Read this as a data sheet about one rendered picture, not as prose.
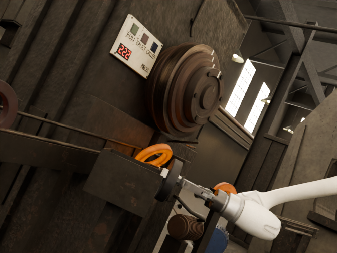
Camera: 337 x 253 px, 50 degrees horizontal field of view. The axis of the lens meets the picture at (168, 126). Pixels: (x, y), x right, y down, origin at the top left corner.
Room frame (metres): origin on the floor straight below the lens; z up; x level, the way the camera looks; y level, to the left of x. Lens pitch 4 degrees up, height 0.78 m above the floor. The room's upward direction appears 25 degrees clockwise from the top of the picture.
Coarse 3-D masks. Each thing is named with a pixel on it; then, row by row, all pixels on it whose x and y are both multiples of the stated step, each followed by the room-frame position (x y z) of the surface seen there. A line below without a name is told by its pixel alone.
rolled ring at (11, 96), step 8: (0, 80) 1.02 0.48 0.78; (0, 88) 1.03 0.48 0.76; (8, 88) 1.04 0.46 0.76; (8, 96) 1.05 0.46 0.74; (16, 96) 1.07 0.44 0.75; (8, 104) 1.06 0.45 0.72; (16, 104) 1.08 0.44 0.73; (8, 112) 1.07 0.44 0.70; (16, 112) 1.09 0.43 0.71; (0, 120) 1.08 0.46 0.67; (8, 120) 1.08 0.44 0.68; (8, 128) 1.09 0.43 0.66
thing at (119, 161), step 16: (96, 160) 1.10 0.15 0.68; (112, 160) 1.10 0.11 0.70; (128, 160) 1.10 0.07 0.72; (96, 176) 1.10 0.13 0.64; (112, 176) 1.10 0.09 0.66; (128, 176) 1.10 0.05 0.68; (144, 176) 1.10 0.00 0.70; (160, 176) 1.10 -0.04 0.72; (96, 192) 1.10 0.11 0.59; (112, 192) 1.10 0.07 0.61; (128, 192) 1.10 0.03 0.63; (144, 192) 1.10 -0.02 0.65; (112, 208) 1.22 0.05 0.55; (128, 208) 1.10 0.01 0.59; (144, 208) 1.10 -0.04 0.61; (96, 224) 1.22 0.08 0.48; (112, 224) 1.22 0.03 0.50; (96, 240) 1.22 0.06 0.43
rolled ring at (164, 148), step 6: (156, 144) 1.64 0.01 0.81; (162, 144) 1.65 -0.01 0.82; (144, 150) 1.63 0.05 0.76; (150, 150) 1.62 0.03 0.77; (156, 150) 1.62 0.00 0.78; (162, 150) 1.64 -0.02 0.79; (168, 150) 1.67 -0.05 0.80; (138, 156) 1.64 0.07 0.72; (144, 156) 1.62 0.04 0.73; (162, 156) 1.74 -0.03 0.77; (168, 156) 1.72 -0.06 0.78; (150, 162) 1.76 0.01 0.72; (156, 162) 1.76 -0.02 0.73; (162, 162) 1.75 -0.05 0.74
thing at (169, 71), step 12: (180, 48) 1.65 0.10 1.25; (192, 48) 1.62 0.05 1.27; (204, 48) 1.69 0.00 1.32; (168, 60) 1.61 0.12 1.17; (180, 60) 1.58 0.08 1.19; (216, 60) 1.81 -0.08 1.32; (168, 72) 1.59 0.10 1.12; (156, 84) 1.62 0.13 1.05; (168, 84) 1.58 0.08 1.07; (156, 96) 1.63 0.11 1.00; (168, 96) 1.61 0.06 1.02; (156, 108) 1.66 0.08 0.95; (168, 120) 1.68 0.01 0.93; (180, 132) 1.79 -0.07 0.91; (192, 132) 1.88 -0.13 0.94
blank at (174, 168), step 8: (176, 160) 1.23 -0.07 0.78; (168, 168) 1.27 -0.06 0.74; (176, 168) 1.20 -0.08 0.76; (168, 176) 1.18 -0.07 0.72; (176, 176) 1.18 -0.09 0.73; (160, 184) 1.27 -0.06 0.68; (168, 184) 1.18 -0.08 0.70; (160, 192) 1.19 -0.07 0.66; (168, 192) 1.19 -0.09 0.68; (160, 200) 1.22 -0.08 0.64
